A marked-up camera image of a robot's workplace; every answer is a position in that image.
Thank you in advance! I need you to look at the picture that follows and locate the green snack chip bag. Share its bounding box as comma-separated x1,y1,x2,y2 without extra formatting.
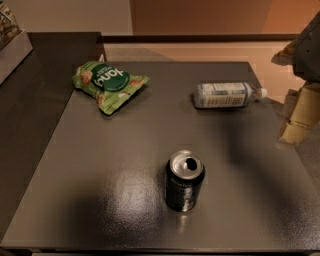
72,61,149,115

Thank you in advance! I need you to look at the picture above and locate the black pepsi soda can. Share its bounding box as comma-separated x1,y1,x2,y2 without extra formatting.
165,150,206,212

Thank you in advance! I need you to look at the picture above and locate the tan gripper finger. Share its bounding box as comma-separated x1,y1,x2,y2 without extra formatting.
279,81,320,144
271,40,297,66

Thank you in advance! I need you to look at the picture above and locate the white box with snacks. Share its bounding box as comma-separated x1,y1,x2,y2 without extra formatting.
0,0,33,84

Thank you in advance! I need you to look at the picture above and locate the clear plastic water bottle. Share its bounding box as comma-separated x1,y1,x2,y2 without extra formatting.
193,82,267,109

